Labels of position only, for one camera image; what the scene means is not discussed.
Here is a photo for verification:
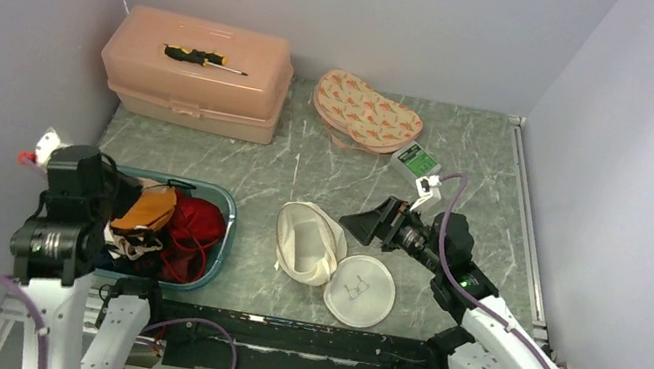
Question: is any red satin bra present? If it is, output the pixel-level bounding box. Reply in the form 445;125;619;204
156;189;226;284

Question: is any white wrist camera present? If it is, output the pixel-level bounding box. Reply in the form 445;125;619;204
409;174;442;214
16;127;70;172

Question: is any orange black bra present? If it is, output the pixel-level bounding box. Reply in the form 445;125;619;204
110;177;177;235

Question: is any beige lace bra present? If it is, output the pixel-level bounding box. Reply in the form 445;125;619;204
103;225;164;261

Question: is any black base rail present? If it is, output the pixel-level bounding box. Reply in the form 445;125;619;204
145;299;444;369

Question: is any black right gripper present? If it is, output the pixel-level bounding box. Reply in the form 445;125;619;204
334;187;455;276

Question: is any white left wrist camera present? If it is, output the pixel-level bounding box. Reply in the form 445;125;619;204
16;127;70;172

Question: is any round white mesh pouch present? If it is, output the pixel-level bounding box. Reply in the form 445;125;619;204
274;201;396;329

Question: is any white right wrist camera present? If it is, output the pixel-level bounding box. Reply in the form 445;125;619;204
409;174;442;214

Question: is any pink plastic storage box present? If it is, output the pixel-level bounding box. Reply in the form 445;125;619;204
101;5;293;145

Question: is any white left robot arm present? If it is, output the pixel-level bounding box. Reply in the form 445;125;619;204
0;131;166;369

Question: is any floral mesh laundry bag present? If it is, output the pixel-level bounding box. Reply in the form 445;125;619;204
312;69;424;154

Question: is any teal plastic basin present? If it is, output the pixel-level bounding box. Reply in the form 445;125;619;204
94;167;237;291

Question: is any white green small box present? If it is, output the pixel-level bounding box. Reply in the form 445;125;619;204
388;141;442;185

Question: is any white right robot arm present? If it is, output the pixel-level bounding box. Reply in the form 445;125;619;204
340;197;563;369

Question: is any black yellow screwdriver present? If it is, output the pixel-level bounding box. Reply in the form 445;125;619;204
164;44;248;77

